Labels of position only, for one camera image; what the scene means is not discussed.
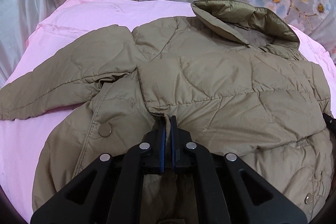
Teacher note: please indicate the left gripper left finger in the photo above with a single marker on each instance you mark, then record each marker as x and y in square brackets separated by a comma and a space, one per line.
[109, 190]

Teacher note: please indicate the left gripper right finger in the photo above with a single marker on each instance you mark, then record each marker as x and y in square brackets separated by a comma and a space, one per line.
[228, 190]

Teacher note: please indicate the olive quilted jacket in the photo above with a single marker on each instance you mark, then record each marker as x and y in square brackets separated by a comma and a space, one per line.
[232, 74]

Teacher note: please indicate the pink bed sheet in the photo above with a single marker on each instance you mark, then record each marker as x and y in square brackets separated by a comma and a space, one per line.
[23, 140]

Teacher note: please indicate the white satin curtain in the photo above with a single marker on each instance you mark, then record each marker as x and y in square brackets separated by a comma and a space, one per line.
[19, 18]

